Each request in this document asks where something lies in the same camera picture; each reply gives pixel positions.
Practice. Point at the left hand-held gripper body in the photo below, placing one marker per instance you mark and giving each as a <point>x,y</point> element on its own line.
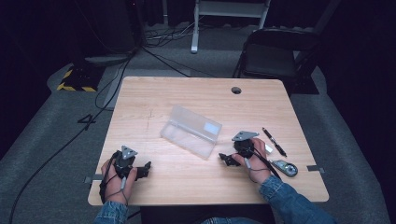
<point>124,161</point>

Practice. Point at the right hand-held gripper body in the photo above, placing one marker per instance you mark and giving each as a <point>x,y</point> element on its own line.
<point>244,146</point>

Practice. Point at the white eraser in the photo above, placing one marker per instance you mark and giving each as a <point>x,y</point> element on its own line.
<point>268,149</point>

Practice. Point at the black pen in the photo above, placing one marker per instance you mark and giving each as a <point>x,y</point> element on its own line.
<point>274,141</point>

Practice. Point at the clear plastic pencil case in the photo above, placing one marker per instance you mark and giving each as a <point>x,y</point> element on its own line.
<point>190,132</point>

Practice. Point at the person's right hand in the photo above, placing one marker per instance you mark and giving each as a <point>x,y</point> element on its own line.
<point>260,165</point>

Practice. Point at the person's left hand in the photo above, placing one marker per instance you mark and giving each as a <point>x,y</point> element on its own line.
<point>113,186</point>

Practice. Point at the grey tape strip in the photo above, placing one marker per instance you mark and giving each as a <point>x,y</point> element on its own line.
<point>95,178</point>
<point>315,169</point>

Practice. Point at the person's denim lap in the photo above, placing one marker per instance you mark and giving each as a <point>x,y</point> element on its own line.
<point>230,221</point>

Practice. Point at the black folding chair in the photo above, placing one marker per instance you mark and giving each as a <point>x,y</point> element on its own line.
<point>271,59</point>

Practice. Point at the black yellow striped base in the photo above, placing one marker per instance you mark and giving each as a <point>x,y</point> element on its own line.
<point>81,79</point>

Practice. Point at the dark tower cabinet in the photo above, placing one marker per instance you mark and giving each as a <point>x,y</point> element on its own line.
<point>109,28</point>

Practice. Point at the white metal desk frame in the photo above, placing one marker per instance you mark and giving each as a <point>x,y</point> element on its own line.
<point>195,34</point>

